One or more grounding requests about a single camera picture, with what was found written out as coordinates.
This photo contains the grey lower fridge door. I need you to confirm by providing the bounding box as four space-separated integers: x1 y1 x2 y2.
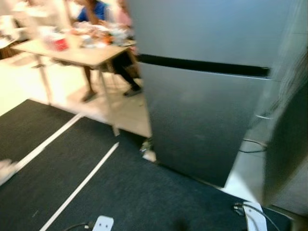
139 62 271 188

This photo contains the grey two-door fridge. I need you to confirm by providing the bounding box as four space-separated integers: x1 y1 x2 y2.
126 0 296 188

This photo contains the grey black-topped kitchen counter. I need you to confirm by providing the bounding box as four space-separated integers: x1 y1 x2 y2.
264 82 308 215

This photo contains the black floor mat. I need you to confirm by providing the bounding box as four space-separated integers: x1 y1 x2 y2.
0 99 294 231

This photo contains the person in pink top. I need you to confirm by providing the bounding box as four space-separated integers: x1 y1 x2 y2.
111 0 143 97

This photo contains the white floor tape strip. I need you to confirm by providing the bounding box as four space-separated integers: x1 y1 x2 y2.
0 113 85 186
39 142 120 231

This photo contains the person in blue shirt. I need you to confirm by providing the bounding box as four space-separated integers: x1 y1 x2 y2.
72 0 109 103

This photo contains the white table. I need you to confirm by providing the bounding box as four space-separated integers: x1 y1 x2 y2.
12 34 138 136

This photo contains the red container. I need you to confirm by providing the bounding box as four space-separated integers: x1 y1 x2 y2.
48 35 69 51

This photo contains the black floor cable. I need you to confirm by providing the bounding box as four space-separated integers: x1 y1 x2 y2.
239 113 272 154

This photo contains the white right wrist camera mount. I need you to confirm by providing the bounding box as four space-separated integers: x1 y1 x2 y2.
243 202 268 231

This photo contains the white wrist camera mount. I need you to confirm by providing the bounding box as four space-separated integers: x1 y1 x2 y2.
243 202 268 231
93 216 115 231

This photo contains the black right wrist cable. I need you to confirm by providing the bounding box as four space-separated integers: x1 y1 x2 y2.
233 202 282 231

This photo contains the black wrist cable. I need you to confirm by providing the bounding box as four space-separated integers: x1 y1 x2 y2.
233 202 282 231
63 221 94 231

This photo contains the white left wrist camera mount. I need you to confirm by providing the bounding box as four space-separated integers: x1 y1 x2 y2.
93 216 115 231

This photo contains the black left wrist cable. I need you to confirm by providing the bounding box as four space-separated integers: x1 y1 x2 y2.
63 221 94 231

